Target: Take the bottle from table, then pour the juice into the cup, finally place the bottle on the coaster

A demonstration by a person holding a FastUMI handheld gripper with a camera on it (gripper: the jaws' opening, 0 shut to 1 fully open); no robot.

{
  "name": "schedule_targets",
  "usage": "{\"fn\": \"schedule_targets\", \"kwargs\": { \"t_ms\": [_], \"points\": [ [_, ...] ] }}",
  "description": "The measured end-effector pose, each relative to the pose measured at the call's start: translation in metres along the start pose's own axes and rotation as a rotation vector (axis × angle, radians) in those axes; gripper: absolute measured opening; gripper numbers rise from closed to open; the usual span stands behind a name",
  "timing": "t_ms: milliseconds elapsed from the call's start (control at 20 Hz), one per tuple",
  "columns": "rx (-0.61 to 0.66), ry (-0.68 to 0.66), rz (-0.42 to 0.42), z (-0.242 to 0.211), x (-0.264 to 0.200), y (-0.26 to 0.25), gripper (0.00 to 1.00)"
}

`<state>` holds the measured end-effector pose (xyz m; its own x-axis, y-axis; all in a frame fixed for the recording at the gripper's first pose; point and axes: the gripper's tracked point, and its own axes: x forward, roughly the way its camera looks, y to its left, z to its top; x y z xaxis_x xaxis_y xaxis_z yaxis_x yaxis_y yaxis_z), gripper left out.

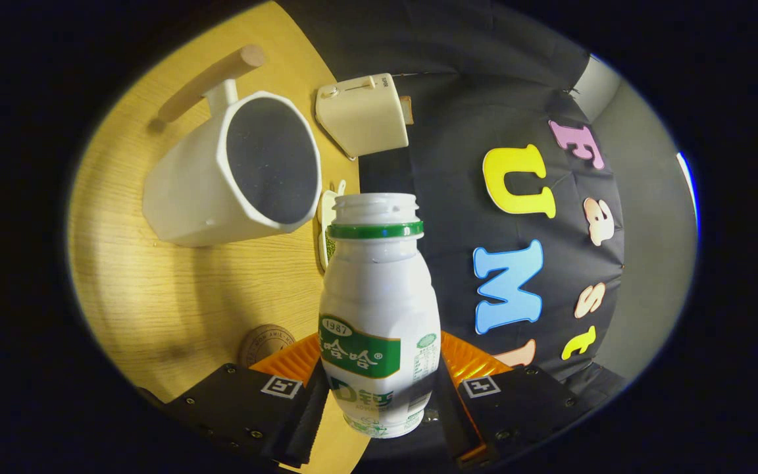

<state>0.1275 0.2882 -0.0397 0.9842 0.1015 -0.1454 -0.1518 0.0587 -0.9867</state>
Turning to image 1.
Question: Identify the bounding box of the wooden table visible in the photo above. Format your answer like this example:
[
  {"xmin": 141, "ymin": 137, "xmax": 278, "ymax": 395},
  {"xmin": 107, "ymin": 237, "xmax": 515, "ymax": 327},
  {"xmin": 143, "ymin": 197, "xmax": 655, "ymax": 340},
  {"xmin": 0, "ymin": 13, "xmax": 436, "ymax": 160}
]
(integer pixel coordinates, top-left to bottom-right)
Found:
[{"xmin": 66, "ymin": 0, "xmax": 370, "ymax": 474}]

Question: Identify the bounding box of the round cork coaster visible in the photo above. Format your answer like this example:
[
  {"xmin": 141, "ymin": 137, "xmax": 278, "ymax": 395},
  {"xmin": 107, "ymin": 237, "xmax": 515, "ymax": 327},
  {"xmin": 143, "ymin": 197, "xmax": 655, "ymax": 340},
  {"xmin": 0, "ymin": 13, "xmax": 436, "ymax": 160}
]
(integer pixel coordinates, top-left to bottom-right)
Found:
[{"xmin": 239, "ymin": 324, "xmax": 297, "ymax": 368}]

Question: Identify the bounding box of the white juice bottle green label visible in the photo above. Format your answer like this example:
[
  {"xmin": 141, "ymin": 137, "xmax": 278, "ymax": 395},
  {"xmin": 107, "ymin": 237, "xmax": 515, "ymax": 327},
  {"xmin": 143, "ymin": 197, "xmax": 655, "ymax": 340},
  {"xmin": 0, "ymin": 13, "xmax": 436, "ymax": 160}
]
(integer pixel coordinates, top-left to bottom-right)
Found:
[{"xmin": 318, "ymin": 192, "xmax": 442, "ymax": 439}]

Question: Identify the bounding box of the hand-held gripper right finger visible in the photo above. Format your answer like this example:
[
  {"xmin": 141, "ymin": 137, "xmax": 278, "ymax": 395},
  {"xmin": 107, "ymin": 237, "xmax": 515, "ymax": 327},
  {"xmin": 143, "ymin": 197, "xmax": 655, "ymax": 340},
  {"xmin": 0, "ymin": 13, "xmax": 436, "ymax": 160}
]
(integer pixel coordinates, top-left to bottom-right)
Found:
[{"xmin": 435, "ymin": 331, "xmax": 610, "ymax": 469}]

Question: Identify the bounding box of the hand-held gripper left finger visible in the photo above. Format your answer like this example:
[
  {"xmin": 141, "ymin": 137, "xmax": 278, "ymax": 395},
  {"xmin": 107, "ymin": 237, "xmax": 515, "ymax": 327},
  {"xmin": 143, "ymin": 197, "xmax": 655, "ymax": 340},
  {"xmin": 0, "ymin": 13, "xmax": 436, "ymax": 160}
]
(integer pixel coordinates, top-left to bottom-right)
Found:
[{"xmin": 149, "ymin": 332, "xmax": 331, "ymax": 469}]

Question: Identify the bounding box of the black backdrop cloth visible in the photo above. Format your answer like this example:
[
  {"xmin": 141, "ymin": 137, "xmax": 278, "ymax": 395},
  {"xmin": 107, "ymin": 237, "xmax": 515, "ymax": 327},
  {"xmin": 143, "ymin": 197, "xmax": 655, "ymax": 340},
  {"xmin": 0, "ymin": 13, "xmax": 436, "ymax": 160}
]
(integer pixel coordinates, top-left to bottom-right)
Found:
[{"xmin": 274, "ymin": 0, "xmax": 630, "ymax": 471}]

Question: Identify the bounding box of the white cup wooden handle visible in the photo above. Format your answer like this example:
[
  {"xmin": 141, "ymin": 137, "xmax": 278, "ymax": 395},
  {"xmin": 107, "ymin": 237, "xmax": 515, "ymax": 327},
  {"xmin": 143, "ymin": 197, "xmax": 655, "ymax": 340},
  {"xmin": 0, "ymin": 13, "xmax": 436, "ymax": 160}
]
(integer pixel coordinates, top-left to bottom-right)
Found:
[{"xmin": 142, "ymin": 45, "xmax": 322, "ymax": 248}]

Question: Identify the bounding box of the cream toaster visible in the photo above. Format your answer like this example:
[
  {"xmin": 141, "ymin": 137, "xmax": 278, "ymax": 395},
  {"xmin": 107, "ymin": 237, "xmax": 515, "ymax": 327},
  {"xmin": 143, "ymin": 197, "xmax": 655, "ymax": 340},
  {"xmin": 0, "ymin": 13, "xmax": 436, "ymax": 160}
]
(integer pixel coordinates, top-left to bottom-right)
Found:
[{"xmin": 315, "ymin": 73, "xmax": 410, "ymax": 161}]

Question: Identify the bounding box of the white divided condiment dish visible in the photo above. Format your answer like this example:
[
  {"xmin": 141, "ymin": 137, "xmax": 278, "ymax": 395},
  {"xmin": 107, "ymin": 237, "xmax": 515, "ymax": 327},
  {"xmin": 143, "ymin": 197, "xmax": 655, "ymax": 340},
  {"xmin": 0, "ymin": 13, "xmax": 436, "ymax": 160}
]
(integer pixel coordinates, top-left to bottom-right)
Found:
[{"xmin": 318, "ymin": 181, "xmax": 347, "ymax": 272}]

